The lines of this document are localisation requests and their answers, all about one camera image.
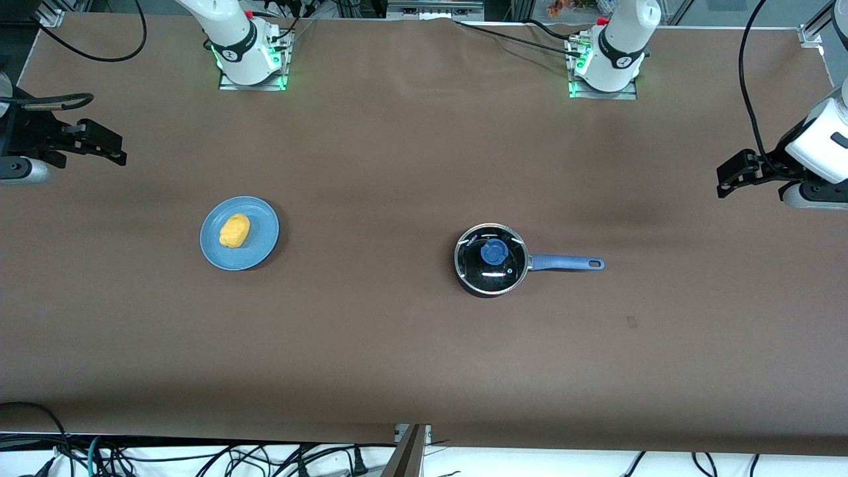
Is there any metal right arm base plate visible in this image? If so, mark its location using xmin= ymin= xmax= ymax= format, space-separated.
xmin=219 ymin=30 xmax=291 ymax=91

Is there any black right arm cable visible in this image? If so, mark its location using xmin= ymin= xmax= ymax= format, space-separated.
xmin=0 ymin=0 xmax=148 ymax=112

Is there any brown table cover sheet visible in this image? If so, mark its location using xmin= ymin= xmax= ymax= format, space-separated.
xmin=0 ymin=12 xmax=848 ymax=458

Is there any aluminium profile post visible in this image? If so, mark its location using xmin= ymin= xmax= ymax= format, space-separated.
xmin=380 ymin=424 xmax=432 ymax=477

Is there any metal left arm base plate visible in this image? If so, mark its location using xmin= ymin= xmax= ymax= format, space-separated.
xmin=568 ymin=33 xmax=638 ymax=100

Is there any silver metal device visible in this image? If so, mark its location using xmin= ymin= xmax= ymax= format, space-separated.
xmin=387 ymin=0 xmax=485 ymax=21

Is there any thick black floor cable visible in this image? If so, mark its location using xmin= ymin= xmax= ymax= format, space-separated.
xmin=0 ymin=401 xmax=71 ymax=477

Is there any aluminium frame corner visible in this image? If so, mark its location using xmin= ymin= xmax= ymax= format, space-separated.
xmin=36 ymin=0 xmax=68 ymax=27
xmin=798 ymin=0 xmax=848 ymax=48

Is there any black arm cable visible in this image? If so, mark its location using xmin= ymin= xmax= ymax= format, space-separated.
xmin=0 ymin=0 xmax=148 ymax=112
xmin=738 ymin=0 xmax=776 ymax=174

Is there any black pot blue handle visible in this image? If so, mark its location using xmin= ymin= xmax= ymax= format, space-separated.
xmin=454 ymin=223 xmax=605 ymax=299

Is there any long black cable on cloth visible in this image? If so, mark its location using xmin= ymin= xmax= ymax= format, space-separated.
xmin=454 ymin=19 xmax=587 ymax=57

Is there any yellow potato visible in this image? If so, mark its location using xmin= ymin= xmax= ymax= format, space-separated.
xmin=219 ymin=213 xmax=251 ymax=248

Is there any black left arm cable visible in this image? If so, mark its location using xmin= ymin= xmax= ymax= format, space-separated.
xmin=738 ymin=0 xmax=776 ymax=174

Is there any short black cable on cloth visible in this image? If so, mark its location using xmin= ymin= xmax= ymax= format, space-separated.
xmin=523 ymin=19 xmax=585 ymax=42

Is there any blue round plate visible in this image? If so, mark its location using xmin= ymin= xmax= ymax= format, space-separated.
xmin=199 ymin=195 xmax=280 ymax=271

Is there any glass lid blue knob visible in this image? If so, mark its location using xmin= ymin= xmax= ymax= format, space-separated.
xmin=455 ymin=224 xmax=531 ymax=294

